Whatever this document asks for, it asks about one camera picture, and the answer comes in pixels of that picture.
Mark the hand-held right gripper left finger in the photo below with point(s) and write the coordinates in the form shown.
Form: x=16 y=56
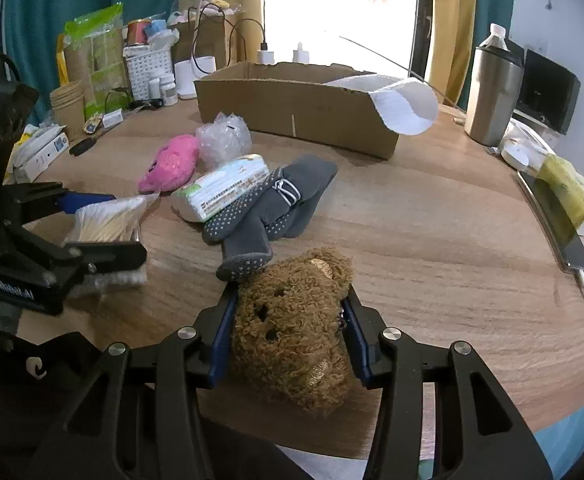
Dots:
x=222 y=345

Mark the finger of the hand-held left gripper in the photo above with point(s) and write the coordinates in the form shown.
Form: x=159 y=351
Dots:
x=107 y=255
x=87 y=202

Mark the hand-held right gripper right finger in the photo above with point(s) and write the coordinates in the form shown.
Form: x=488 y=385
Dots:
x=355 y=332

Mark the cotton swab pack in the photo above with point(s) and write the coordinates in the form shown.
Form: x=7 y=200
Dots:
x=107 y=222

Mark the brown teddy bear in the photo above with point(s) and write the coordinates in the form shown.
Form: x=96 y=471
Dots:
x=292 y=330

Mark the pink plush toy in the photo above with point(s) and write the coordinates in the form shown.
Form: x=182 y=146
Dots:
x=174 y=160

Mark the white tissue pack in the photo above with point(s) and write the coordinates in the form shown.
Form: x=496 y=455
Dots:
x=222 y=185

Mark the clear bubble wrap bag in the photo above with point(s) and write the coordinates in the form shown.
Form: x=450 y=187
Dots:
x=224 y=140

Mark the grey dotted socks bundle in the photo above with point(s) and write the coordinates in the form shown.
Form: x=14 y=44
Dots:
x=297 y=185

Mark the cardboard box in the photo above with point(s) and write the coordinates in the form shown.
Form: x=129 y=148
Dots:
x=272 y=105

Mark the white cardboard boxes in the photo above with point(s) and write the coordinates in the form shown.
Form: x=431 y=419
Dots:
x=42 y=152

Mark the brown paper cup stack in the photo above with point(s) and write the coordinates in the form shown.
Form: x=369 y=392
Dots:
x=67 y=105

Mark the small printed packet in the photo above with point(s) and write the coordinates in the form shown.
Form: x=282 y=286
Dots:
x=93 y=124

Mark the small white box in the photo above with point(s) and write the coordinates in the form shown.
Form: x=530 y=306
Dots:
x=113 y=118

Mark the white pill bottle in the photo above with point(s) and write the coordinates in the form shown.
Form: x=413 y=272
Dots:
x=168 y=91
x=154 y=89

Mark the white plastic basket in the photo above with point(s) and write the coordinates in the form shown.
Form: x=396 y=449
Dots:
x=144 y=67

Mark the green plastic packet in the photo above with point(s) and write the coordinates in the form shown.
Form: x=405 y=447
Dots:
x=94 y=25

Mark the red thread roll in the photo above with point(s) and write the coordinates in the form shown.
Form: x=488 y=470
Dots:
x=137 y=32

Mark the black cloth with white mark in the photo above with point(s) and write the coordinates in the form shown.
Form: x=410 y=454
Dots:
x=2 y=410

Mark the brown paper bag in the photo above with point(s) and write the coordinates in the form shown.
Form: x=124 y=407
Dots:
x=212 y=40

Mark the black smartphone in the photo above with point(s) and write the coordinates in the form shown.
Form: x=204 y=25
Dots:
x=554 y=220

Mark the white charger plug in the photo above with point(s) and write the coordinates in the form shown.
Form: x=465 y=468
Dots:
x=299 y=54
x=265 y=55

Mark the white paper towel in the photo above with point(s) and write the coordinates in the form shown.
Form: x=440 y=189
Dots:
x=401 y=105

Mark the yellow plush toy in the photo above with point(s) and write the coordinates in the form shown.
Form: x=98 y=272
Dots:
x=218 y=3

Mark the white plastic food container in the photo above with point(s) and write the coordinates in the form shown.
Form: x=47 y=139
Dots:
x=514 y=152

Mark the yellow wet wipes pack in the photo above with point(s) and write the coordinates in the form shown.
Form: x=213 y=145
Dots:
x=566 y=185

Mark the steel tumbler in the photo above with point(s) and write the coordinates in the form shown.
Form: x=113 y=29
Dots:
x=491 y=100

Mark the black monitor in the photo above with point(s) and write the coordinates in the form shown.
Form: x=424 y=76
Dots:
x=546 y=90
x=515 y=52

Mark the clear water bottle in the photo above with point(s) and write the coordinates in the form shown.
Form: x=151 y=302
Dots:
x=495 y=37

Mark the black door frame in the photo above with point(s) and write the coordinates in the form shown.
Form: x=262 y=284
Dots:
x=421 y=10

